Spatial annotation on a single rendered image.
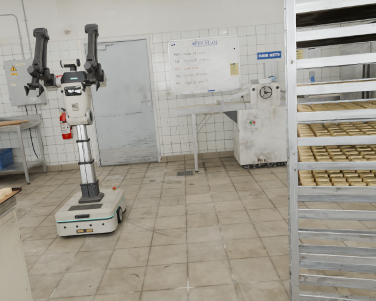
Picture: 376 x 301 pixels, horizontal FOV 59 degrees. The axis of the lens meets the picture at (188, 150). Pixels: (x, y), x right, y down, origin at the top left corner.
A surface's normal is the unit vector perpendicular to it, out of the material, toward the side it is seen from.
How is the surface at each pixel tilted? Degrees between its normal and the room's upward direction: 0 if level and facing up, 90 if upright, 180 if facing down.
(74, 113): 90
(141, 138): 90
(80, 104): 90
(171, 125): 90
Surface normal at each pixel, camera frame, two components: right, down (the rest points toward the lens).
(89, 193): 0.01, 0.20
